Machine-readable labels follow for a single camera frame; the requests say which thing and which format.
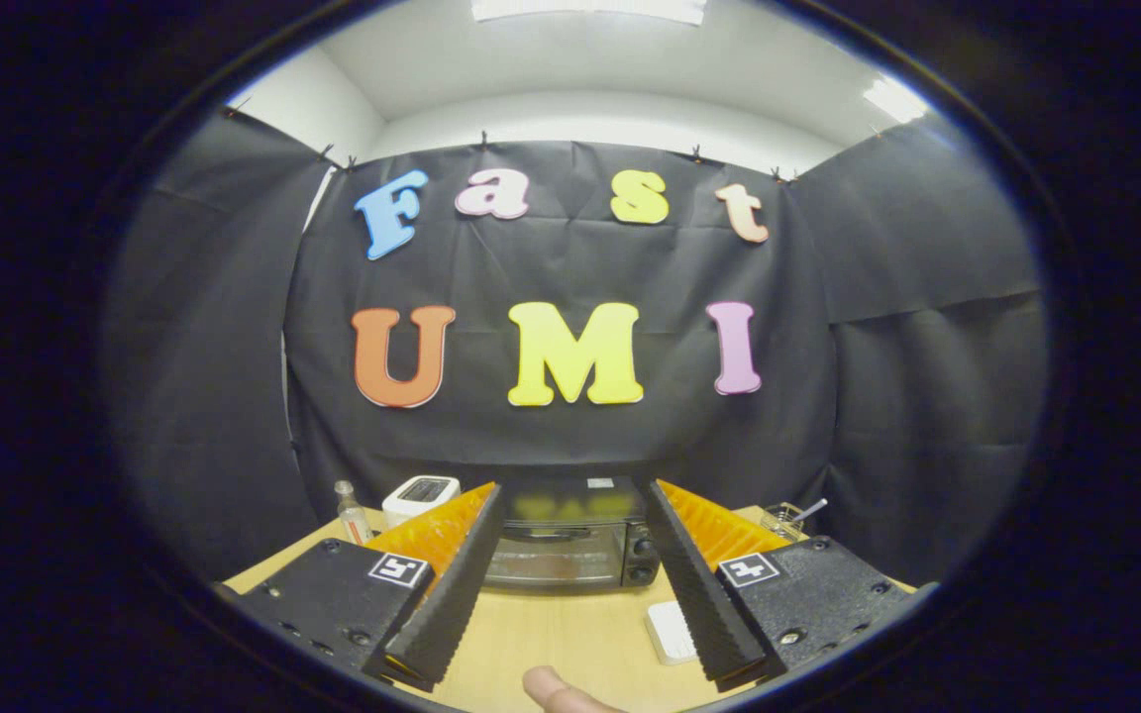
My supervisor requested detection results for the long ceiling light panel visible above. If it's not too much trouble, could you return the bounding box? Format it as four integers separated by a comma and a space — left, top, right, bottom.
471, 0, 708, 26

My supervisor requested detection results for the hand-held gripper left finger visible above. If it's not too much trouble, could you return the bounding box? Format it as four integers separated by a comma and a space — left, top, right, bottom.
224, 481, 507, 692

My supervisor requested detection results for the small glass bottle orange label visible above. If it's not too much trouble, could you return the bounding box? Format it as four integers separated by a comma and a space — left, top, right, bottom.
334, 480, 374, 548

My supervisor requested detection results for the white ribbed plastic tray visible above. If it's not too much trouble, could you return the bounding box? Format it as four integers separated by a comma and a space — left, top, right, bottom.
645, 599, 698, 666

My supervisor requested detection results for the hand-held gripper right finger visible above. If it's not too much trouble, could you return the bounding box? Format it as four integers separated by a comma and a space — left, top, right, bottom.
645, 478, 918, 692

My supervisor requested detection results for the small ceiling light panel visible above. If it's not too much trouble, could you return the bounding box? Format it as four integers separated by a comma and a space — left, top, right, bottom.
863, 77, 931, 125

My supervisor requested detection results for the black toaster oven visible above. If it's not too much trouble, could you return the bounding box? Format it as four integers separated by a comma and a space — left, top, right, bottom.
481, 475, 663, 595

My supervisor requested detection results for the metal wire utensil holder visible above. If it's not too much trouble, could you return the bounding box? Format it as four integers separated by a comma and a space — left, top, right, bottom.
762, 502, 809, 541

